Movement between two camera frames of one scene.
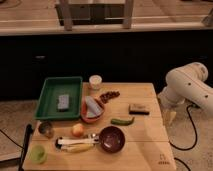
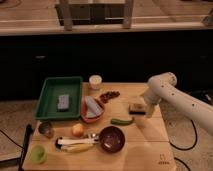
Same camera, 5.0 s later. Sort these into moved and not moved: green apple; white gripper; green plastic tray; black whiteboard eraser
Moved: white gripper
Not moved: black whiteboard eraser; green apple; green plastic tray
